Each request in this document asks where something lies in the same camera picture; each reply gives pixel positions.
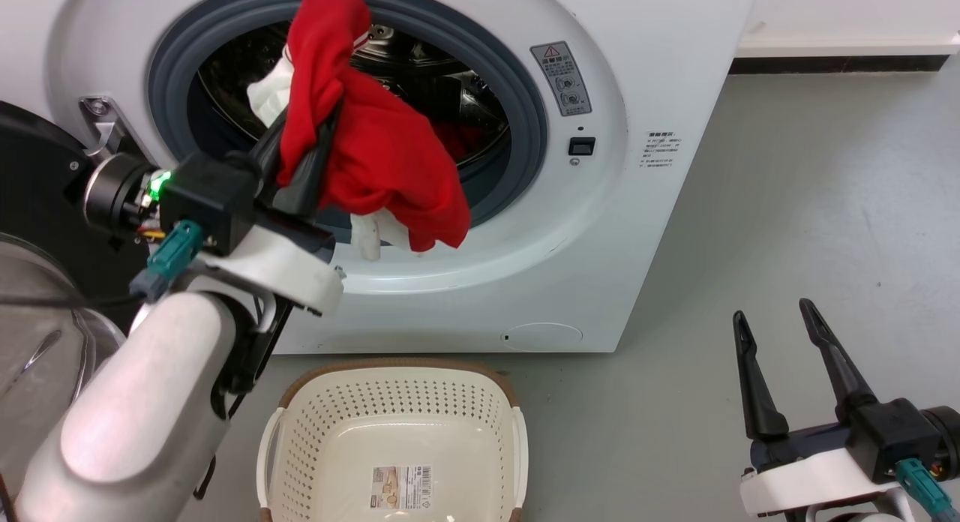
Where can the white cabinet with dark plinth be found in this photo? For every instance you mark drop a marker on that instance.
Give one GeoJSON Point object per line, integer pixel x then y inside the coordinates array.
{"type": "Point", "coordinates": [847, 19]}

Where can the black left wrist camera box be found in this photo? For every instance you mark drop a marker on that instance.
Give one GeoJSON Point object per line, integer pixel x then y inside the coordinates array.
{"type": "Point", "coordinates": [206, 199]}

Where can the grey warning sticker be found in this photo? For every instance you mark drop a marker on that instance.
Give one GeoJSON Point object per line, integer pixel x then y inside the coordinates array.
{"type": "Point", "coordinates": [562, 78]}

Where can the red clothing inside drum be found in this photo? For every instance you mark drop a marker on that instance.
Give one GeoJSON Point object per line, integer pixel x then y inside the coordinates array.
{"type": "Point", "coordinates": [466, 141]}

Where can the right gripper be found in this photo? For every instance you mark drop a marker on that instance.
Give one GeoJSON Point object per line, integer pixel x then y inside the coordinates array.
{"type": "Point", "coordinates": [814, 473]}

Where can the chrome door hinge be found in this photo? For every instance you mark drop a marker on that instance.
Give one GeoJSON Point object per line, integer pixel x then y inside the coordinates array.
{"type": "Point", "coordinates": [100, 117]}

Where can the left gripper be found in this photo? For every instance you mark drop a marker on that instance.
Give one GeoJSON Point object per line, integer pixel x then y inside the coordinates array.
{"type": "Point", "coordinates": [285, 271]}

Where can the cream perforated laundry basket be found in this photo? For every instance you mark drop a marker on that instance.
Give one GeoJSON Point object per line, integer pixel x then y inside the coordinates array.
{"type": "Point", "coordinates": [397, 424]}

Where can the red garment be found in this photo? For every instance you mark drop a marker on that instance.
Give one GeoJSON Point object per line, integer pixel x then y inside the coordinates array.
{"type": "Point", "coordinates": [382, 154]}

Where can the barcode label sticker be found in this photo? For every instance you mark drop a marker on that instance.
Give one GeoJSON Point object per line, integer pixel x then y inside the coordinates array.
{"type": "Point", "coordinates": [403, 487]}

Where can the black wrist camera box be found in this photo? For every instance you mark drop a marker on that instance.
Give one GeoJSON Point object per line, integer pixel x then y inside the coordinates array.
{"type": "Point", "coordinates": [206, 199]}
{"type": "Point", "coordinates": [892, 436]}

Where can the black glass washing machine door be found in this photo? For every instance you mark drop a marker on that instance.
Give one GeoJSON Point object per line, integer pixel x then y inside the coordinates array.
{"type": "Point", "coordinates": [37, 192]}

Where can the small printed text label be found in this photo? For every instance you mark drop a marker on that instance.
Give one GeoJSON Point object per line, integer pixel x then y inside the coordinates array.
{"type": "Point", "coordinates": [660, 148]}

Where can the white front-load washing machine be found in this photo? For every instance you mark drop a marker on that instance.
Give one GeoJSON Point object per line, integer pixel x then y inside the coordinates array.
{"type": "Point", "coordinates": [660, 72]}

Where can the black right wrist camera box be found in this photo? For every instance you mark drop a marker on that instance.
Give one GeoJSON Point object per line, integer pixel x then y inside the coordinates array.
{"type": "Point", "coordinates": [892, 436]}

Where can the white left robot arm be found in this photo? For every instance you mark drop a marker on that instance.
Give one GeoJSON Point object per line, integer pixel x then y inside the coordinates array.
{"type": "Point", "coordinates": [142, 402]}

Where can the black door lock latch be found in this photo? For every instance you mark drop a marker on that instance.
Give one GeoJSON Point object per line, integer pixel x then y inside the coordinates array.
{"type": "Point", "coordinates": [581, 145]}

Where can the round filter cover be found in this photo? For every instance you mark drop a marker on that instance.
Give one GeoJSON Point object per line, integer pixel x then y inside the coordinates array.
{"type": "Point", "coordinates": [541, 335]}

